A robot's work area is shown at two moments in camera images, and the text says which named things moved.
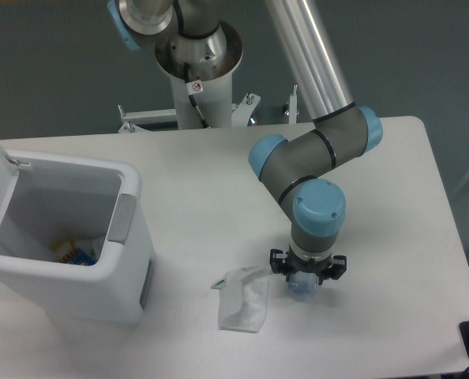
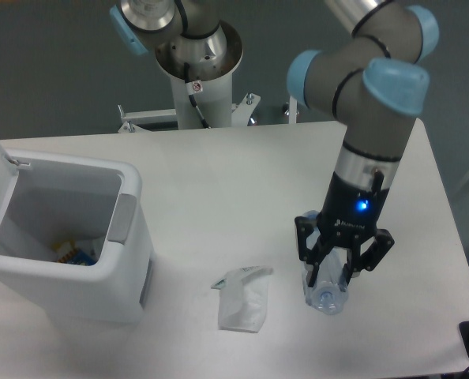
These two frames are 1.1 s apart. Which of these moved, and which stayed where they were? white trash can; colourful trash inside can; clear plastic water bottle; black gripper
Moved: black gripper; clear plastic water bottle
Stayed: colourful trash inside can; white trash can
